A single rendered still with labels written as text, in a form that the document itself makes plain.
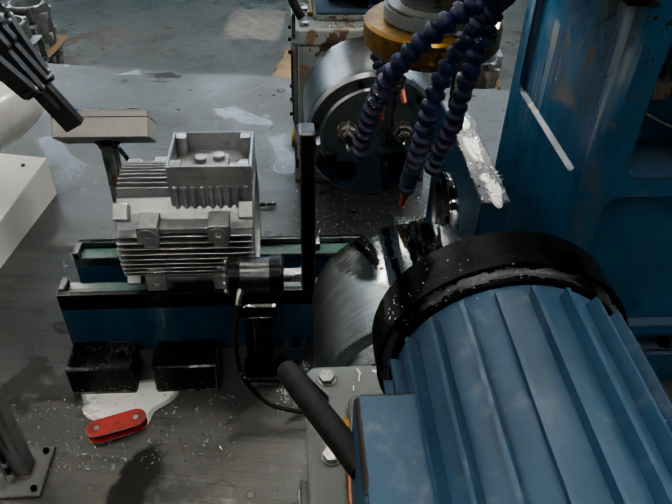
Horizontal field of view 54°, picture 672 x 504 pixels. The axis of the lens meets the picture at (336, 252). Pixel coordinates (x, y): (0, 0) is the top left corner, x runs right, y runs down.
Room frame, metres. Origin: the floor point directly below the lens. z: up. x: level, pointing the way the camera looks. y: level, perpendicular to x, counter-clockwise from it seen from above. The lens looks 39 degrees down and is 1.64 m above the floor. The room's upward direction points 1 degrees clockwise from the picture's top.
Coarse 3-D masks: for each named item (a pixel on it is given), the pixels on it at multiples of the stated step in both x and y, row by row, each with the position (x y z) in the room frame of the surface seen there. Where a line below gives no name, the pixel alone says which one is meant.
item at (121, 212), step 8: (128, 160) 0.89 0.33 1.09; (136, 160) 0.89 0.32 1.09; (256, 160) 0.91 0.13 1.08; (256, 168) 0.90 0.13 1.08; (112, 208) 0.76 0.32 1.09; (120, 208) 0.76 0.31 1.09; (128, 208) 0.77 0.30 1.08; (240, 208) 0.78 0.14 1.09; (248, 208) 0.78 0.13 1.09; (112, 216) 0.76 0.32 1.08; (120, 216) 0.76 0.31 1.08; (128, 216) 0.76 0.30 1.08; (240, 216) 0.77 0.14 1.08; (248, 216) 0.77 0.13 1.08; (128, 280) 0.76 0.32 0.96; (136, 280) 0.76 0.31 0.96; (144, 280) 0.77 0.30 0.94
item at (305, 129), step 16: (304, 128) 0.71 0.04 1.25; (304, 144) 0.70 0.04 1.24; (304, 160) 0.70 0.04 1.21; (304, 176) 0.70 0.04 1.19; (304, 192) 0.70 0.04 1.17; (304, 208) 0.70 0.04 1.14; (304, 224) 0.70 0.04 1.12; (304, 240) 0.70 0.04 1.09; (304, 256) 0.70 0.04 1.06; (304, 272) 0.70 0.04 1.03; (304, 288) 0.70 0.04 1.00
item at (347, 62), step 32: (320, 64) 1.19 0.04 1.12; (352, 64) 1.12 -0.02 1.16; (320, 96) 1.07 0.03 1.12; (352, 96) 1.06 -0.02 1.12; (416, 96) 1.08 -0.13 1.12; (320, 128) 1.06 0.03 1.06; (352, 128) 1.04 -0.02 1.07; (384, 128) 1.07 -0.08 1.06; (320, 160) 1.06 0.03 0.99; (352, 160) 1.06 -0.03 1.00; (384, 160) 1.07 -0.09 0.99
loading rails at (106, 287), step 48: (96, 240) 0.89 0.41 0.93; (288, 240) 0.91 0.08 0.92; (336, 240) 0.91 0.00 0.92; (96, 288) 0.78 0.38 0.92; (144, 288) 0.78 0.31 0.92; (192, 288) 0.77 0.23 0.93; (288, 288) 0.78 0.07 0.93; (96, 336) 0.75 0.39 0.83; (144, 336) 0.76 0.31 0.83; (192, 336) 0.76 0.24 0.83; (240, 336) 0.77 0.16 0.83; (288, 336) 0.78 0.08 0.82
